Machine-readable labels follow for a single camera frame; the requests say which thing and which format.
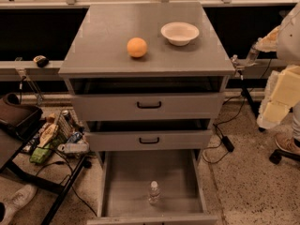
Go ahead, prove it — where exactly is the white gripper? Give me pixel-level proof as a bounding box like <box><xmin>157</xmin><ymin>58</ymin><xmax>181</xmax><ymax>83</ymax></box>
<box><xmin>255</xmin><ymin>26</ymin><xmax>300</xmax><ymax>129</ymax></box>

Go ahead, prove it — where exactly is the clear plastic water bottle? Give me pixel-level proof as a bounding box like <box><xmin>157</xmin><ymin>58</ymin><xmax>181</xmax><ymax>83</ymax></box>
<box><xmin>148</xmin><ymin>181</ymin><xmax>160</xmax><ymax>204</ymax></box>

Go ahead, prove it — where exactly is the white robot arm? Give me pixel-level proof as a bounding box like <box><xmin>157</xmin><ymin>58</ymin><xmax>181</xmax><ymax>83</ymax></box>
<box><xmin>255</xmin><ymin>3</ymin><xmax>300</xmax><ymax>129</ymax></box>

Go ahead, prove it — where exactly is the background water bottle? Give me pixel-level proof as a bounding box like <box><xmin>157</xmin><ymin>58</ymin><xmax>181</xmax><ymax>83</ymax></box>
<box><xmin>246</xmin><ymin>42</ymin><xmax>260</xmax><ymax>67</ymax></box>

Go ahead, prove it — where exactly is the grey top drawer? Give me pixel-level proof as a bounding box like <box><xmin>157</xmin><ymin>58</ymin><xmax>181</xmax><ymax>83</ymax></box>
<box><xmin>71</xmin><ymin>93</ymin><xmax>224</xmax><ymax>121</ymax></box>

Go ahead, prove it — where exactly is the grey drawer cabinet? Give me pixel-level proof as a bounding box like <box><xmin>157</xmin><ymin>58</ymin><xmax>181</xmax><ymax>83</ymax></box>
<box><xmin>57</xmin><ymin>1</ymin><xmax>236</xmax><ymax>225</ymax></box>

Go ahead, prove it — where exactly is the grey middle drawer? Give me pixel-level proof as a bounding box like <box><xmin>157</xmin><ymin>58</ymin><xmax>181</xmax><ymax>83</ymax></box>
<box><xmin>86</xmin><ymin>130</ymin><xmax>212</xmax><ymax>151</ymax></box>

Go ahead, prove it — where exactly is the grey open bottom drawer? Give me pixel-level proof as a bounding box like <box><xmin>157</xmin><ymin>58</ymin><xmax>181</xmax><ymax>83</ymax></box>
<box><xmin>87</xmin><ymin>150</ymin><xmax>218</xmax><ymax>225</ymax></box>

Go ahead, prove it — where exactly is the lying plastic bottle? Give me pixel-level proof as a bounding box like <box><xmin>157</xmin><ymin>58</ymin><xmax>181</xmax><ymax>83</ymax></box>
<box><xmin>57</xmin><ymin>143</ymin><xmax>89</xmax><ymax>154</ymax></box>

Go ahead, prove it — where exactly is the black tripod stand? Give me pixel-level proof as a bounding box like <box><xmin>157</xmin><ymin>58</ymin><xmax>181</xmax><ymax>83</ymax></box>
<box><xmin>230</xmin><ymin>53</ymin><xmax>267</xmax><ymax>133</ymax></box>

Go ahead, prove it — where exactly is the tan shoe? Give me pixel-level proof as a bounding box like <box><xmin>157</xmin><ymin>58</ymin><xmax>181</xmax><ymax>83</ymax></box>
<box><xmin>275</xmin><ymin>133</ymin><xmax>300</xmax><ymax>155</ymax></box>

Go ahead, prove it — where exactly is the white paper bowl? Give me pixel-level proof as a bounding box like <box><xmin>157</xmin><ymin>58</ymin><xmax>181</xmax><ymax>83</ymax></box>
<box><xmin>160</xmin><ymin>22</ymin><xmax>200</xmax><ymax>46</ymax></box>

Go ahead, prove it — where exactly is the orange fruit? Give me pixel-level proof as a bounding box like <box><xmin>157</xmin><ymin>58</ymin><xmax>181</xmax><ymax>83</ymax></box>
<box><xmin>127</xmin><ymin>37</ymin><xmax>147</xmax><ymax>58</ymax></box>

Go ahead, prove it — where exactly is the soda can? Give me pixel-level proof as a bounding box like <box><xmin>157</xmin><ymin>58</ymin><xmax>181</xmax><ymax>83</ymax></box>
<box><xmin>61</xmin><ymin>110</ymin><xmax>73</xmax><ymax>124</ymax></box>

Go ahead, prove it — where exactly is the black tape measure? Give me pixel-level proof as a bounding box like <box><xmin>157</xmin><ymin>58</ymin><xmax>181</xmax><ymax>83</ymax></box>
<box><xmin>33</xmin><ymin>55</ymin><xmax>49</xmax><ymax>68</ymax></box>

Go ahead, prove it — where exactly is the green snack bag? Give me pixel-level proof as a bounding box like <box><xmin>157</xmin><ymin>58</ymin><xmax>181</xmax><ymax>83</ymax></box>
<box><xmin>29</xmin><ymin>143</ymin><xmax>53</xmax><ymax>164</ymax></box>

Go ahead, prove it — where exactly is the brown bag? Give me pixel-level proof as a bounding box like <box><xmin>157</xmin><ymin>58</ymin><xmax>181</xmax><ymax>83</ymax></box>
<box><xmin>0</xmin><ymin>93</ymin><xmax>43</xmax><ymax>141</ymax></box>

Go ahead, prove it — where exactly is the white sneaker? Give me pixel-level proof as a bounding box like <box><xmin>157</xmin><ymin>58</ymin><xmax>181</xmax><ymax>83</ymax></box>
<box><xmin>0</xmin><ymin>184</ymin><xmax>37</xmax><ymax>225</ymax></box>

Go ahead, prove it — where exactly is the black power adapter cable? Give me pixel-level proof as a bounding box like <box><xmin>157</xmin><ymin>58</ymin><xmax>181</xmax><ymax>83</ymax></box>
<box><xmin>202</xmin><ymin>58</ymin><xmax>274</xmax><ymax>165</ymax></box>

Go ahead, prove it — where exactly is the black frame side table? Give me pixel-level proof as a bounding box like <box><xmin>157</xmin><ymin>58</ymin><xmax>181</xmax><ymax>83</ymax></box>
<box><xmin>0</xmin><ymin>119</ymin><xmax>89</xmax><ymax>225</ymax></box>

